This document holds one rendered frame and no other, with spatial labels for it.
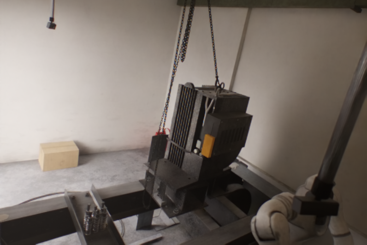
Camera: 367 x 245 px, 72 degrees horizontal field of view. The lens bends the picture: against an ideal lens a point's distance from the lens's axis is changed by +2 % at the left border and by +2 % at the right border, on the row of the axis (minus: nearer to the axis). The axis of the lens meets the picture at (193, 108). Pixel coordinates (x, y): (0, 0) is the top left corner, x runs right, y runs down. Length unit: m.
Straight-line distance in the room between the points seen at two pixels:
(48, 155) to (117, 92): 1.27
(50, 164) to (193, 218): 2.26
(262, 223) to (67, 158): 3.21
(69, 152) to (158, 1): 2.56
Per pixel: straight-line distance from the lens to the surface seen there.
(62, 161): 3.88
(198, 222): 2.18
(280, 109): 2.91
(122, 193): 2.29
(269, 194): 2.80
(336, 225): 1.40
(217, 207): 2.48
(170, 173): 2.15
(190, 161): 2.15
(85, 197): 2.23
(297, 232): 1.19
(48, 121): 3.99
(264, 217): 1.00
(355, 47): 2.66
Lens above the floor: 1.95
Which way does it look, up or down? 14 degrees down
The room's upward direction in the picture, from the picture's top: 12 degrees clockwise
